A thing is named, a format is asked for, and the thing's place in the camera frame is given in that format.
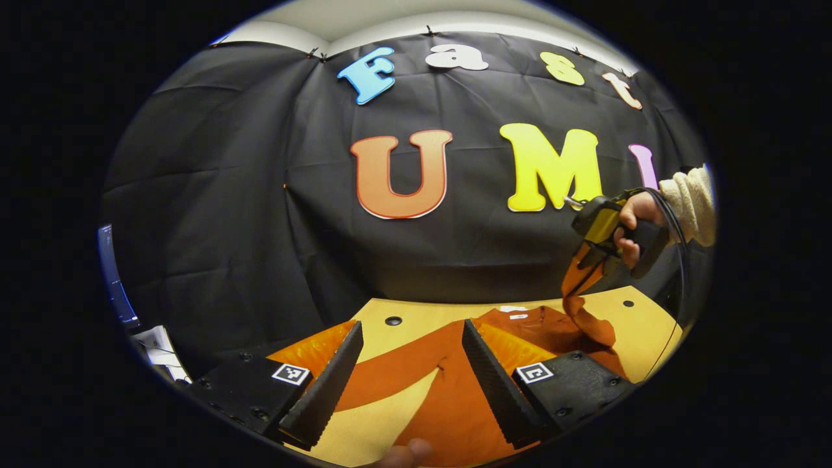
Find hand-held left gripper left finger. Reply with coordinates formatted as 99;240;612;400
194;320;365;450

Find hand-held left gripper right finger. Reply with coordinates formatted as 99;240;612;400
461;318;636;450

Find orange corduroy shirt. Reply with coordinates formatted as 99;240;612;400
335;286;630;467

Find white papers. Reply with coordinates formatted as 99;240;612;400
132;325;190;383

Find black backdrop cloth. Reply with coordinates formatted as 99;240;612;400
101;31;712;378

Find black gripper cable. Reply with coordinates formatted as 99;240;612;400
640;187;688;381

